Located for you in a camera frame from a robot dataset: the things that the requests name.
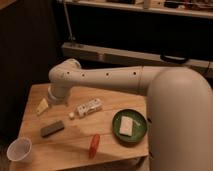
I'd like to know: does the green bowl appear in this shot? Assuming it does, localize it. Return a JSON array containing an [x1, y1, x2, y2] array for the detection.
[[112, 109, 148, 143]]

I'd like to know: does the orange carrot toy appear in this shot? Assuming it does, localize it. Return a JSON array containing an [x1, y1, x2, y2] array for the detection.
[[89, 134, 100, 158]]

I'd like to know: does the grey metal shelf rail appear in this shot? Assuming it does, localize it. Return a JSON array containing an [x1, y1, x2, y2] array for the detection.
[[62, 42, 213, 79]]

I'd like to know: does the black handle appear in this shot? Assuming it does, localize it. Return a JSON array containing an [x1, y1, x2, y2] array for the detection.
[[160, 54, 189, 64]]

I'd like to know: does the dark grey eraser block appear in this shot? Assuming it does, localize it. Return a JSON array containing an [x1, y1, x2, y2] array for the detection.
[[40, 121, 64, 137]]

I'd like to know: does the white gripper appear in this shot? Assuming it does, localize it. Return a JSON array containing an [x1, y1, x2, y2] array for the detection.
[[48, 87, 69, 105]]

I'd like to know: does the wooden table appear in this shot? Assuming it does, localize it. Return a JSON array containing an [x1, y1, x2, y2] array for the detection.
[[9, 84, 148, 171]]

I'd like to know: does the yellow cheese wedge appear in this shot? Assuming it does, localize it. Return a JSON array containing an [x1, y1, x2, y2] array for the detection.
[[36, 98, 49, 115]]

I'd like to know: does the metal pole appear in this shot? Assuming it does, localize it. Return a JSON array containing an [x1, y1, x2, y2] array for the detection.
[[63, 0, 76, 45]]

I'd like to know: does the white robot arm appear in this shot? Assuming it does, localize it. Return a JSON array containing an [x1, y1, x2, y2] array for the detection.
[[48, 59, 213, 171]]

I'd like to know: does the upper shelf board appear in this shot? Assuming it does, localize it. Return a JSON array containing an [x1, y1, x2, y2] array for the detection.
[[56, 0, 213, 19]]

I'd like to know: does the white sponge block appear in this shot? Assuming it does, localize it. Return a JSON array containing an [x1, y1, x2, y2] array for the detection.
[[119, 116, 133, 136]]

